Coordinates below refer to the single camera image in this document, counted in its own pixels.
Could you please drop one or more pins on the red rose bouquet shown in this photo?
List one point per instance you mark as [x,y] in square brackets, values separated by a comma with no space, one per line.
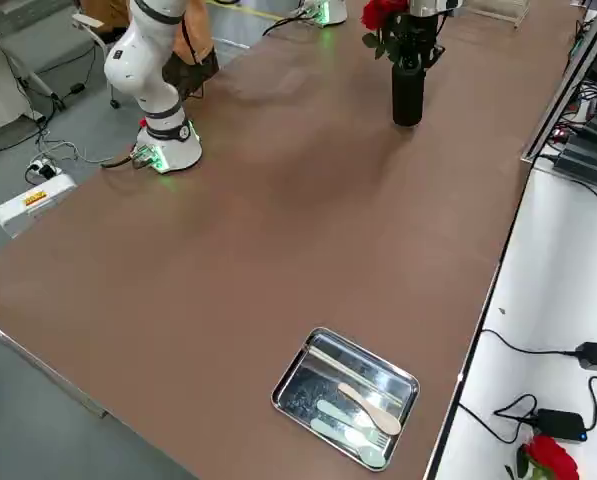
[380,15]

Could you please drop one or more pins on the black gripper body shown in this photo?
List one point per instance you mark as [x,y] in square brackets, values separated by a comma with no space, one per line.
[425,30]

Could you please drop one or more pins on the grey office chair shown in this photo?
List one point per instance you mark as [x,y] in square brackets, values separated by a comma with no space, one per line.
[43,75]

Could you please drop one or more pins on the brown bag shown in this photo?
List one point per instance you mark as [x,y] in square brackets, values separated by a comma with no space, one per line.
[193,65]

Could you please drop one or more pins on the silver metal chopstick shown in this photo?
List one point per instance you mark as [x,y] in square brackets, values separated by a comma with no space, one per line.
[353,369]
[360,378]

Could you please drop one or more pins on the white power strip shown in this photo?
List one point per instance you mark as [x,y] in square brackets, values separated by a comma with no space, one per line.
[43,170]

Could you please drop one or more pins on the single red rose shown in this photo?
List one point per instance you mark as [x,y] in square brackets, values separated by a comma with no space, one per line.
[553,457]

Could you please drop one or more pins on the beige spoon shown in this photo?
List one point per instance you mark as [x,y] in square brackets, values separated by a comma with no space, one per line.
[378,417]

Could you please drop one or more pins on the white box yellow label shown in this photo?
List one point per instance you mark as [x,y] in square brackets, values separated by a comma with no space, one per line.
[33,205]

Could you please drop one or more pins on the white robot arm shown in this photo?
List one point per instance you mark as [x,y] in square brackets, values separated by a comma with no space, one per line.
[143,75]
[333,12]

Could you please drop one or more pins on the light green fork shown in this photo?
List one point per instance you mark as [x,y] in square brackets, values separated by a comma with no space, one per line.
[335,411]

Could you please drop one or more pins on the black cylindrical vase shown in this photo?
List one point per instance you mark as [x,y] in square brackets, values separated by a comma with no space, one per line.
[408,100]

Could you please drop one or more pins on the black adapter blue light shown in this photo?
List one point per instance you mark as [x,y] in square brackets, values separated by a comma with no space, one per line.
[560,425]

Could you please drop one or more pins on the aluminium profile post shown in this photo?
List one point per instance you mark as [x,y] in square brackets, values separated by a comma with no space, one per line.
[573,65]

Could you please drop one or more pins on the shiny metal tray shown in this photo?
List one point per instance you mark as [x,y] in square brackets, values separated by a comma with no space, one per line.
[303,395]

